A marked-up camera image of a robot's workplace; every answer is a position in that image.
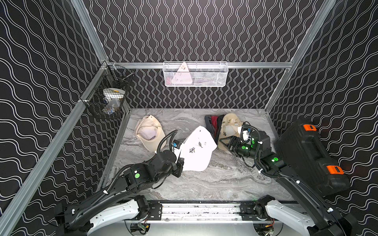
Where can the white wire wall basket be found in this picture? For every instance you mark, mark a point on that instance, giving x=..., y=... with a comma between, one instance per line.
x=204, y=74

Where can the red and black cap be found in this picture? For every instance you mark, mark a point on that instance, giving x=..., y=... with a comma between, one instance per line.
x=215, y=122

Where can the aluminium corner frame post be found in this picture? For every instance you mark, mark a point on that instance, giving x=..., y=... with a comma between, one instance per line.
x=88, y=26

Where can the white baseball cap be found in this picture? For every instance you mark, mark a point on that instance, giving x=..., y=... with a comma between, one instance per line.
x=196, y=150

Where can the pink triangular card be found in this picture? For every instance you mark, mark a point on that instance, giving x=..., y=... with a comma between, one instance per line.
x=183, y=76

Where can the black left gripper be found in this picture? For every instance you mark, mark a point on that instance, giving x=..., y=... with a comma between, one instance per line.
x=179, y=166

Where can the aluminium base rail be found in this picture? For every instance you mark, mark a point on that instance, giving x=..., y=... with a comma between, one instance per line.
x=202, y=212

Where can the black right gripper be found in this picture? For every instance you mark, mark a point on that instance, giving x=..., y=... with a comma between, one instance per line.
x=233, y=140

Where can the white item in black basket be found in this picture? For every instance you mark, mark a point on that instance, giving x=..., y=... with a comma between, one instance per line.
x=113, y=98

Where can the beige cap with black lettering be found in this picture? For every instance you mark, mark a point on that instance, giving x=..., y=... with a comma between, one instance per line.
x=230, y=126

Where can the dark grey cap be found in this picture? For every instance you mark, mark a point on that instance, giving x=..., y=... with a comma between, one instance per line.
x=209, y=125

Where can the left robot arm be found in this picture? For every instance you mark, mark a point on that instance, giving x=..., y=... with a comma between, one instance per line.
x=120, y=200

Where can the black wire mesh basket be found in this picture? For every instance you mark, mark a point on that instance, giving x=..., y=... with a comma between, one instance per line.
x=115, y=76

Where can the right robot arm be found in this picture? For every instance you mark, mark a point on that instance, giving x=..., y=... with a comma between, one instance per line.
x=319, y=217

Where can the cream baseball cap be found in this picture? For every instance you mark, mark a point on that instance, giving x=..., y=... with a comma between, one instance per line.
x=150, y=132

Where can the black plastic tool case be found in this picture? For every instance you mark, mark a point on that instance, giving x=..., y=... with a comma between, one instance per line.
x=301, y=148

